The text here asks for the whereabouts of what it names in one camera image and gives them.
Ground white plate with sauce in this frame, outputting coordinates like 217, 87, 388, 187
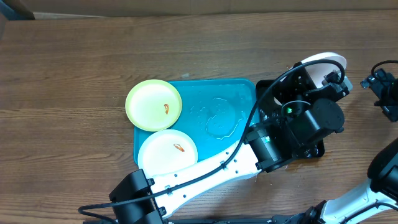
271, 52, 352, 106

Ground yellow plate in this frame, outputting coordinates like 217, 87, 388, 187
125, 79, 182, 132

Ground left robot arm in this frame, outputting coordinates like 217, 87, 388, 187
109, 68, 353, 223

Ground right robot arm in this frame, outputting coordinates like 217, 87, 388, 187
285, 63, 397, 224

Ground black plastic tray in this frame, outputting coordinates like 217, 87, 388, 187
256, 79, 325, 160

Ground teal plastic tray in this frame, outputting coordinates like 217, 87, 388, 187
134, 78, 256, 164

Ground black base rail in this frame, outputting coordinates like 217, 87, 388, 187
83, 215, 312, 224

